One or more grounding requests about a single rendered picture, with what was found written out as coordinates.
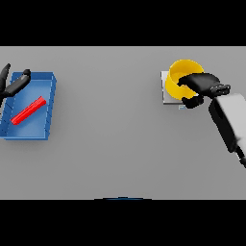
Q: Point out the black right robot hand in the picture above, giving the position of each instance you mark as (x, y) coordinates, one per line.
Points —
(202, 84)

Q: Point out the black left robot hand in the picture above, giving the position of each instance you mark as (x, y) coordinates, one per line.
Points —
(15, 85)

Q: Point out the yellow bowl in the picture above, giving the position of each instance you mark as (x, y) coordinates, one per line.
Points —
(179, 78)

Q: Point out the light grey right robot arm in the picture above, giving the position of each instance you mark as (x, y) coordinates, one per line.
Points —
(231, 123)

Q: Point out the red beaker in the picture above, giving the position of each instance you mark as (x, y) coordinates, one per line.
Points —
(29, 110)

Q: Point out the pale square measuring scale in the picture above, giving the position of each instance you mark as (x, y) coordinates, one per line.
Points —
(166, 96)

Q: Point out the blue tray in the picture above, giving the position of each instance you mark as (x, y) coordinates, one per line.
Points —
(29, 107)

